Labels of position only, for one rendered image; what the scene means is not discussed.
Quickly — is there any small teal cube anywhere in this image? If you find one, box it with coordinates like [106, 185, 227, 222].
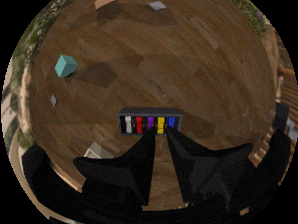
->
[55, 55, 78, 77]

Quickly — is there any blue fuse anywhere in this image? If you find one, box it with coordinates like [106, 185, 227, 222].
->
[168, 116, 176, 128]

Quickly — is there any purple fuse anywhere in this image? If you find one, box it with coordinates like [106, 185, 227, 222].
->
[148, 117, 153, 129]

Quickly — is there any yellow fuse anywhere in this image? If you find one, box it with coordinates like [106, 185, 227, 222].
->
[157, 117, 165, 133]

